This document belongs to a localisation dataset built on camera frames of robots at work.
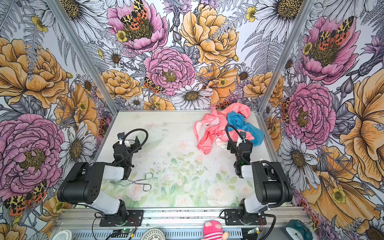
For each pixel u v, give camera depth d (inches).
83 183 18.1
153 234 27.1
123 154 28.0
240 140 31.5
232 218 28.8
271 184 18.1
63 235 25.2
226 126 39.1
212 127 39.1
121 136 30.7
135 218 29.1
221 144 39.0
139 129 30.7
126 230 28.0
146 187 32.9
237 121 39.1
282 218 29.9
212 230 26.1
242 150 28.2
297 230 25.9
